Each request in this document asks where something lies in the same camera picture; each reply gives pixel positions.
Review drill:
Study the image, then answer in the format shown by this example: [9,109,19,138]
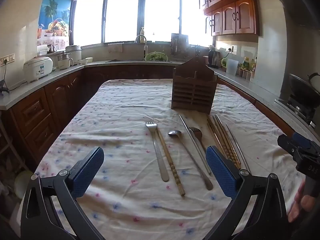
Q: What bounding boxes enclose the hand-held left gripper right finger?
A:
[205,145,288,240]

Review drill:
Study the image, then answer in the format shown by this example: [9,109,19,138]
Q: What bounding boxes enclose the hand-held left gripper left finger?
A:
[20,146,105,240]

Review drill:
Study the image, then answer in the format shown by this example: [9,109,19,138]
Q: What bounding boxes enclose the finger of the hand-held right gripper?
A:
[277,134,300,154]
[293,132,313,150]

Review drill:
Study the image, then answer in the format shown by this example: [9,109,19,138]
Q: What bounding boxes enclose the metal chopstick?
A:
[226,123,251,173]
[178,114,212,176]

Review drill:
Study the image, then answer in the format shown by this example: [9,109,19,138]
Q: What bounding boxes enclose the bamboo chopstick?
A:
[212,115,239,168]
[155,126,186,196]
[216,115,242,167]

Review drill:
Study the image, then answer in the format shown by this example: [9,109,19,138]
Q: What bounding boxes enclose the dark brown wooden chopstick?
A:
[207,116,228,159]

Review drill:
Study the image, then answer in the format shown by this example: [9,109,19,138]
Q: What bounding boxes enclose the brown wooden utensil holder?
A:
[171,57,217,114]

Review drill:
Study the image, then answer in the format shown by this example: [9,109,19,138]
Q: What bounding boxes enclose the person's right hand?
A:
[287,180,316,223]

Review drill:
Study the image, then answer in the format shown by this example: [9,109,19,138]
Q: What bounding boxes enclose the gas stove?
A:
[274,94,318,128]

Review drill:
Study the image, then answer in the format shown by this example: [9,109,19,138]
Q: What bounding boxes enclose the metal spoon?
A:
[168,130,213,190]

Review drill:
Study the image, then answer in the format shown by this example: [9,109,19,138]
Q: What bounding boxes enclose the short metal fork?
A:
[188,127,208,153]

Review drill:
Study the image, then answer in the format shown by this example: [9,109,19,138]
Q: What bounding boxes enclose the black wok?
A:
[288,72,320,98]

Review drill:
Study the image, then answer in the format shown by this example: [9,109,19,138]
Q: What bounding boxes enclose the pale green round object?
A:
[13,170,33,203]

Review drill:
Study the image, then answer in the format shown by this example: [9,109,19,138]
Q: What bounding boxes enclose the long plain metal fork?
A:
[145,121,170,182]

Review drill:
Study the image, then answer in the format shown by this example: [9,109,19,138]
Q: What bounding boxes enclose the white floral tablecloth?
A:
[34,79,308,240]

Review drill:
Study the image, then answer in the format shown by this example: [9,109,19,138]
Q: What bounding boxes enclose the brown wooden base cabinets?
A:
[0,64,300,172]

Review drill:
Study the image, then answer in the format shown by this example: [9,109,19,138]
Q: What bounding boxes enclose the spice jar rack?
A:
[238,67,255,81]

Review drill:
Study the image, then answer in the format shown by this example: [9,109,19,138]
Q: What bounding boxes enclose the yellow cooking oil bottles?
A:
[241,56,257,72]

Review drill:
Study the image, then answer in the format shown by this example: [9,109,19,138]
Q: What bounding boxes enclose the grey kitchen countertop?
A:
[0,59,320,142]

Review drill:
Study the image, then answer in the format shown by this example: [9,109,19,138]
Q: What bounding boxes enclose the black electric kettle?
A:
[208,50,221,69]

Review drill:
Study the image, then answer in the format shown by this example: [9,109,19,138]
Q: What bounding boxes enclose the small white kitchen appliance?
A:
[57,52,74,71]

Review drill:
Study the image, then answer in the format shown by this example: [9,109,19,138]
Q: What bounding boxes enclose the white rice cooker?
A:
[23,56,54,83]

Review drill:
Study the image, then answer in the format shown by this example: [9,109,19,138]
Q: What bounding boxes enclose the white round cooking pot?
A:
[66,45,83,67]

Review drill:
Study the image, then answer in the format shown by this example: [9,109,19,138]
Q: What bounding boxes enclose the small black stand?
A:
[0,79,10,97]

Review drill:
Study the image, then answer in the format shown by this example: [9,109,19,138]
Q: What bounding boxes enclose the white hanging cloth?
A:
[108,43,124,54]

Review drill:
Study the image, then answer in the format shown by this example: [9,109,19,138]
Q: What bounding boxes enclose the green colander with vegetables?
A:
[145,51,168,62]

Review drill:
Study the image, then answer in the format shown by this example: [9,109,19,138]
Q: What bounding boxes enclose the metal kitchen faucet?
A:
[135,35,148,61]

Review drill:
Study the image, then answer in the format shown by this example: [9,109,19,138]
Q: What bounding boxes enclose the range hood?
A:
[262,0,320,28]

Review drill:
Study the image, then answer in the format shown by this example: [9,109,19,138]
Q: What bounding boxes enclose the kitchen window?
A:
[71,0,214,48]

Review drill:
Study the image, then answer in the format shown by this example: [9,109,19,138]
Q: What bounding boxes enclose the white pitcher with green handle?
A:
[221,58,239,76]

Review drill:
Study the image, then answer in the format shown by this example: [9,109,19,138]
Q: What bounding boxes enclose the black power cable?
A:
[0,62,26,91]

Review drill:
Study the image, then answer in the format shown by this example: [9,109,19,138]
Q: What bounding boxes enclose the white wall socket strip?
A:
[0,53,16,66]

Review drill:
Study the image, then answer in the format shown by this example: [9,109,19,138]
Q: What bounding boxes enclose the brown wooden wall cabinets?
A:
[194,0,261,37]

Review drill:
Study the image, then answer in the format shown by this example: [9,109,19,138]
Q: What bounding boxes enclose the tropical fruit wall poster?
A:
[37,0,72,47]

